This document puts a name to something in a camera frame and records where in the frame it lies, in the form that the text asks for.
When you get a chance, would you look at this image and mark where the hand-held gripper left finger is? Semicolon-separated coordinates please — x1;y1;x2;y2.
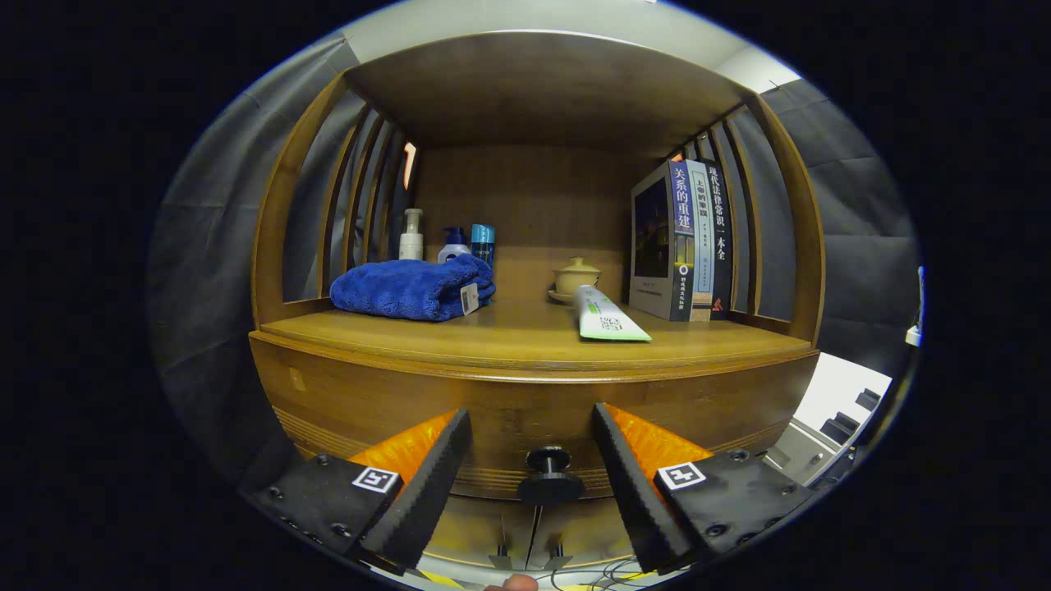
249;408;475;577

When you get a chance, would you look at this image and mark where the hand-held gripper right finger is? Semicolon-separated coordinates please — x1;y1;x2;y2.
591;401;815;577

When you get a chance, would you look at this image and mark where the wooden drawer with black knob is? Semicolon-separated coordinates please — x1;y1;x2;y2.
250;332;820;506

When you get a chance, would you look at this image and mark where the white and green tube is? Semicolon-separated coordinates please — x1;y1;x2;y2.
571;284;654;343

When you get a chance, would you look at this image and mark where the wooden countertop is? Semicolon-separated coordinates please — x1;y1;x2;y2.
259;295;815;372

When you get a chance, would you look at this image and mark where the wooden cabinet with slatted hutch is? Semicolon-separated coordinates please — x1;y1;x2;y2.
250;31;827;577

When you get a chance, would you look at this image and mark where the white computer case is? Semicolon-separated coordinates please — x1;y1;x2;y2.
765;384;884;490

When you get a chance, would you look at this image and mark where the folded blue towel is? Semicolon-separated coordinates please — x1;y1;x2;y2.
330;253;498;323

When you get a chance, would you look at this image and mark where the beige lidded teacup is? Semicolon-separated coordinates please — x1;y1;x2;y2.
554;257;603;296

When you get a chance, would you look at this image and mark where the dark blue thick book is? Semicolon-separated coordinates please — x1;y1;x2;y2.
629;160;698;323

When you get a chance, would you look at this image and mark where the white bottle with blue cap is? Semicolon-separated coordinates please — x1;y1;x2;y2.
437;227;473;265

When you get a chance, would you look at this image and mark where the white pump bottle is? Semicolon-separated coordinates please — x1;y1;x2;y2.
398;208;425;262

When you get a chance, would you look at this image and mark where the pale thin book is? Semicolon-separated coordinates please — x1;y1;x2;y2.
686;159;716;323

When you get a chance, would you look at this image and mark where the black book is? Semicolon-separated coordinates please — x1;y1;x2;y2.
704;158;735;320

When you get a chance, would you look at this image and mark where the black cable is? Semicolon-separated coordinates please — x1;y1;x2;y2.
548;557;654;590

